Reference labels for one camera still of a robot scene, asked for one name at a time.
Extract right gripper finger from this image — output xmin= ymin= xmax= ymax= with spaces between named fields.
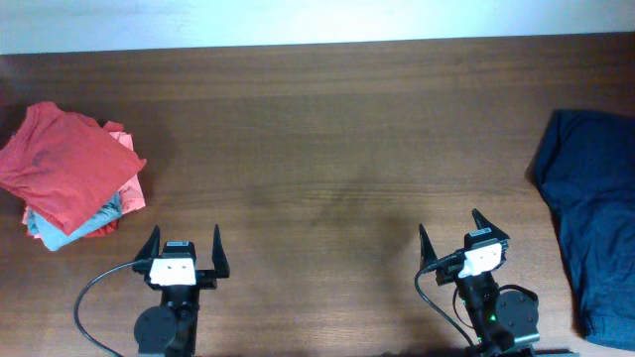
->
xmin=470 ymin=208 xmax=510 ymax=242
xmin=419 ymin=224 xmax=438 ymax=271

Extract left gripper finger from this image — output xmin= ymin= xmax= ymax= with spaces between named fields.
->
xmin=211 ymin=224 xmax=230 ymax=279
xmin=135 ymin=225 xmax=161 ymax=261

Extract dark blue shorts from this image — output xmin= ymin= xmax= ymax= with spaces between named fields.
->
xmin=533 ymin=109 xmax=634 ymax=350

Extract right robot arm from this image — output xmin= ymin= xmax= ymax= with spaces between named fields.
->
xmin=415 ymin=209 xmax=540 ymax=356

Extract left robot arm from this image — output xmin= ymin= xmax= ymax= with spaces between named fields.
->
xmin=133 ymin=226 xmax=230 ymax=356

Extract red bottom folded garment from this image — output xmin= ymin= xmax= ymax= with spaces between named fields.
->
xmin=85 ymin=220 xmax=119 ymax=238

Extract grey folded shirt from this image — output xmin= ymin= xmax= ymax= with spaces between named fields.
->
xmin=23 ymin=193 xmax=122 ymax=251

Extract red folded shirt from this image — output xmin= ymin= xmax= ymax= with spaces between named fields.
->
xmin=1 ymin=102 xmax=146 ymax=234

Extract right black camera cable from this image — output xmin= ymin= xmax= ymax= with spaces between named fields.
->
xmin=414 ymin=250 xmax=480 ymax=356

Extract black camera cable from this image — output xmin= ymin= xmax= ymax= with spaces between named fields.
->
xmin=414 ymin=250 xmax=480 ymax=356
xmin=72 ymin=260 xmax=150 ymax=357

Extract left black camera cable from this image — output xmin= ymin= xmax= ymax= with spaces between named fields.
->
xmin=72 ymin=260 xmax=150 ymax=357

